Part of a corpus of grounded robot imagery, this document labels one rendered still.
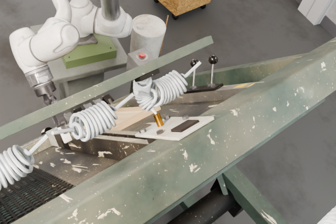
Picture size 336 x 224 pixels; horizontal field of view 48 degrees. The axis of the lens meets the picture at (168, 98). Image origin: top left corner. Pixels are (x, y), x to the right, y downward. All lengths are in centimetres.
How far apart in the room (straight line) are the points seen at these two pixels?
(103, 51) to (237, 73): 102
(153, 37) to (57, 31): 197
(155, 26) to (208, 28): 87
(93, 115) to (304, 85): 52
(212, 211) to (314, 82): 112
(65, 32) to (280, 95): 72
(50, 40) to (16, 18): 260
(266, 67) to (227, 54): 230
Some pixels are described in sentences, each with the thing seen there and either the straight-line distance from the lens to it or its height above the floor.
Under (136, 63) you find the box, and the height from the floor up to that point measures 92.
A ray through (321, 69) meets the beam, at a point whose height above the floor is 185.
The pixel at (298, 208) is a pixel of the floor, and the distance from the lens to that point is 306.
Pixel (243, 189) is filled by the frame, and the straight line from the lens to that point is 200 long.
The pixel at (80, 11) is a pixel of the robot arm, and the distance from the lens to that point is 225.
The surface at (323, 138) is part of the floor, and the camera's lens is 354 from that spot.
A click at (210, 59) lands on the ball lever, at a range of 143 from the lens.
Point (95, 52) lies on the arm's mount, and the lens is 236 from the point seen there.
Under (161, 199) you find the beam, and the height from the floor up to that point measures 181.
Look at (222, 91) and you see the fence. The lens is 136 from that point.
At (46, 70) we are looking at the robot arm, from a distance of 144.
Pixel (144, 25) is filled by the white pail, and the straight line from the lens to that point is 330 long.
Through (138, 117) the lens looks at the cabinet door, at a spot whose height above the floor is 120.
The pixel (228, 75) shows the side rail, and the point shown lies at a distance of 167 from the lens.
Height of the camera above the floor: 247
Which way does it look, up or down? 50 degrees down
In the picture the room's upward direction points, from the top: 15 degrees clockwise
